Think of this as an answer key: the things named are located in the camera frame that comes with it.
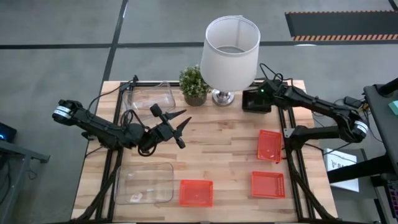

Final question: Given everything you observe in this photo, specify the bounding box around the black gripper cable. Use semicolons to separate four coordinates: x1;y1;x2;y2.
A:
259;63;294;85
119;108;157;158

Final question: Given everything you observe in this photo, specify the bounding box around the orange plastic mesh basket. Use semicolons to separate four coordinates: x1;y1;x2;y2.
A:
257;129;283;163
251;170;286;199
179;179;215;208

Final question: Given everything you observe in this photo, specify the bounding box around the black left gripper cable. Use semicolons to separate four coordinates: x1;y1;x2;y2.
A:
119;108;157;158

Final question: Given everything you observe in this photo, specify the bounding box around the small potted green plant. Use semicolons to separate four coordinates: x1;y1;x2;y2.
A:
178;64;211;107

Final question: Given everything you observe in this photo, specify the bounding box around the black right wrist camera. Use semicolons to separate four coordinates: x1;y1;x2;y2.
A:
255;86;270;98

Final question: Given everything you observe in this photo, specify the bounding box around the black side desk top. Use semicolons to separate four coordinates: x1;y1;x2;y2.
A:
363;83;398;177

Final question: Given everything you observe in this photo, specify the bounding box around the black power adapter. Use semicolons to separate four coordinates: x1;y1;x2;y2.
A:
343;96;364;109

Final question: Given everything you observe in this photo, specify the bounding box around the white shade table lamp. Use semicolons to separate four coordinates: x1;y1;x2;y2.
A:
200;14;261;107

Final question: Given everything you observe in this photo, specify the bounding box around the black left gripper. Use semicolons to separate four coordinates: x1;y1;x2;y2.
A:
150;103;193;149

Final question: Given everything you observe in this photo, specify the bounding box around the black hazard striped floor mat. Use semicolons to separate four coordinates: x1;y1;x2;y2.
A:
285;10;398;42

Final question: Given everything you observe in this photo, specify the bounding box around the clear plastic bin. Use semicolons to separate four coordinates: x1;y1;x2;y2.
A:
123;81;177;121
114;162;175;206

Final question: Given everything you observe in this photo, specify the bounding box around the black round pole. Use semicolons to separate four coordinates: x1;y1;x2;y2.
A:
377;77;398;96

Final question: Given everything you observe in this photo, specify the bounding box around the backlit keyboard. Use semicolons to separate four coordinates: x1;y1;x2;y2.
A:
386;182;398;210

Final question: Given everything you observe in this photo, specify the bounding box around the black device with blue light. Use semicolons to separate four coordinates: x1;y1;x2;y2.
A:
0;122;18;144

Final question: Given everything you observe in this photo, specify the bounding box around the grey side table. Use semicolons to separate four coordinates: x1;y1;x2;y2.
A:
0;139;50;224

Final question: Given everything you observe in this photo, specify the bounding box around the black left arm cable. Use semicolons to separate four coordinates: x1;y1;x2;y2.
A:
86;74;139;113

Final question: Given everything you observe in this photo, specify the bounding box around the black aluminium table frame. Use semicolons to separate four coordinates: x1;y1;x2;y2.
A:
73;79;338;223

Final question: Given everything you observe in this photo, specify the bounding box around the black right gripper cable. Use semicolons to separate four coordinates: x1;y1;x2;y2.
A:
259;63;294;85

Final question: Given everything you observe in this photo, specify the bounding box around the white printed box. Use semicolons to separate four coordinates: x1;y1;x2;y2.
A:
323;148;360;193

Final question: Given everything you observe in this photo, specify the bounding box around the black desk beam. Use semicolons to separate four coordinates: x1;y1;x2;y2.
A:
326;154;393;184

